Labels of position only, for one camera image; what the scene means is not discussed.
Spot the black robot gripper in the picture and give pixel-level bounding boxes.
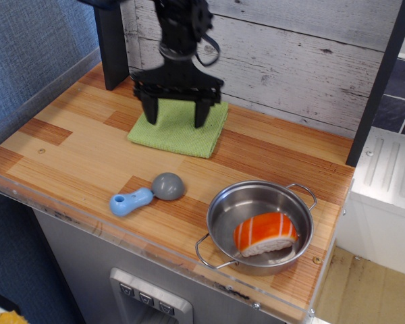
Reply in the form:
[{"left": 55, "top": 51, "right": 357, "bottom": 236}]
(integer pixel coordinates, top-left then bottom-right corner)
[{"left": 131, "top": 59, "right": 223, "bottom": 128}]

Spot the clear acrylic edge guard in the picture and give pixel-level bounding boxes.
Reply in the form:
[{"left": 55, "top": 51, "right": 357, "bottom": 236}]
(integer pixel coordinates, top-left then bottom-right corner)
[{"left": 0, "top": 176, "right": 314, "bottom": 323}]

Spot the blue handled grey scoop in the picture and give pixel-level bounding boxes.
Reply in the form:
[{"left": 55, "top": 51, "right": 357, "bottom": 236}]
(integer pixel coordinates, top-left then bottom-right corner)
[{"left": 109, "top": 172, "right": 185, "bottom": 217}]

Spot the green rag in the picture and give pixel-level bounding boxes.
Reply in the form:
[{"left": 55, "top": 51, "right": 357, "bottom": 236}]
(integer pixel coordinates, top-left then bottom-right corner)
[{"left": 128, "top": 99, "right": 229, "bottom": 159}]

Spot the orange salmon sushi toy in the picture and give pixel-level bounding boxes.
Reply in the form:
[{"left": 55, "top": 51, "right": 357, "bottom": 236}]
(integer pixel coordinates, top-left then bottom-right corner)
[{"left": 233, "top": 212, "right": 298, "bottom": 257}]

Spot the yellow object at corner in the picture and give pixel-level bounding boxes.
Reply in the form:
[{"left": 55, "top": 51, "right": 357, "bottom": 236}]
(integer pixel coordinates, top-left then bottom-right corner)
[{"left": 0, "top": 311, "right": 28, "bottom": 324}]

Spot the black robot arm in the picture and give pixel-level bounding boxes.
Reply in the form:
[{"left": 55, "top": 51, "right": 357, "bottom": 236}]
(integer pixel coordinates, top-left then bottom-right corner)
[{"left": 87, "top": 1, "right": 223, "bottom": 128}]

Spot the grey dispenser button panel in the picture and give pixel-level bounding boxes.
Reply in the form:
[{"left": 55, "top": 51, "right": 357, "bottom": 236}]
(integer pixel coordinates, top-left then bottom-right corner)
[{"left": 109, "top": 267, "right": 194, "bottom": 323}]

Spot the dark right support post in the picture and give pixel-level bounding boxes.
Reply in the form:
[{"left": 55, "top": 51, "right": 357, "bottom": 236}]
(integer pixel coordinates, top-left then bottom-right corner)
[{"left": 346, "top": 0, "right": 405, "bottom": 167}]

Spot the stainless steel pot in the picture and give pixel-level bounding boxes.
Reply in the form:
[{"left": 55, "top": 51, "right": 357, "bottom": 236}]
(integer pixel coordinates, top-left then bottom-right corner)
[{"left": 207, "top": 180, "right": 317, "bottom": 276}]

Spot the white toy sink unit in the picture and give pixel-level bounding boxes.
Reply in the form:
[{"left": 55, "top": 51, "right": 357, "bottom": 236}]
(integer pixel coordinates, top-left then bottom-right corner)
[{"left": 336, "top": 128, "right": 405, "bottom": 274}]

